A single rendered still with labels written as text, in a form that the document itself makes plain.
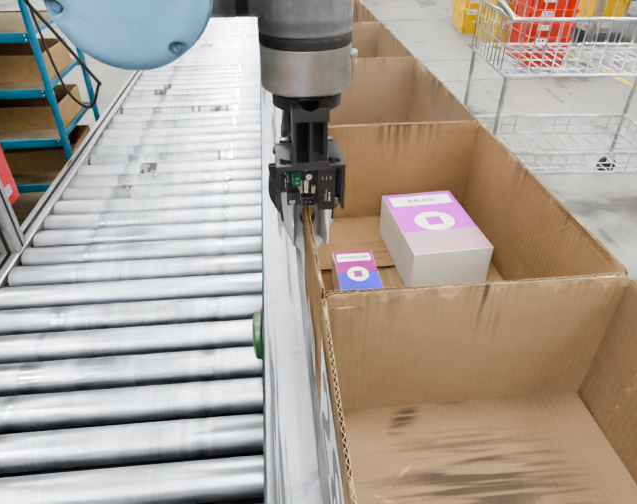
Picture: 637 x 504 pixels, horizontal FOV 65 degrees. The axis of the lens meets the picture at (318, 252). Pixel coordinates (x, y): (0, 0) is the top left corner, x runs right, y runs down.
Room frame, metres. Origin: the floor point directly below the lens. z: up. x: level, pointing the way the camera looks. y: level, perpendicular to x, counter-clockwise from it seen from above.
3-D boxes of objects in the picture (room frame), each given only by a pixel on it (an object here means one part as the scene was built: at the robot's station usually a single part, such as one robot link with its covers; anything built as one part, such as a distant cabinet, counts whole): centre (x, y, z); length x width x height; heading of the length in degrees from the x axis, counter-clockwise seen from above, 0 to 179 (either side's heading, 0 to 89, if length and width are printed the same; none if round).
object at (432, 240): (0.61, -0.17, 0.92); 0.16 x 0.11 x 0.07; 9
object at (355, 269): (0.52, -0.05, 0.91); 0.10 x 0.06 x 0.05; 6
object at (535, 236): (0.54, -0.13, 0.96); 0.39 x 0.29 x 0.17; 6
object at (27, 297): (0.72, 0.35, 0.72); 0.52 x 0.05 x 0.05; 96
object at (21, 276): (0.79, 0.35, 0.72); 0.52 x 0.05 x 0.05; 96
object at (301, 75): (0.51, 0.01, 1.20); 0.10 x 0.09 x 0.05; 96
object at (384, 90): (0.93, -0.09, 0.97); 0.39 x 0.29 x 0.17; 6
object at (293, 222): (0.50, 0.03, 1.01); 0.06 x 0.03 x 0.09; 6
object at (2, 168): (0.91, 0.67, 0.85); 0.16 x 0.01 x 0.13; 6
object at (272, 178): (0.52, 0.04, 1.05); 0.05 x 0.02 x 0.09; 96
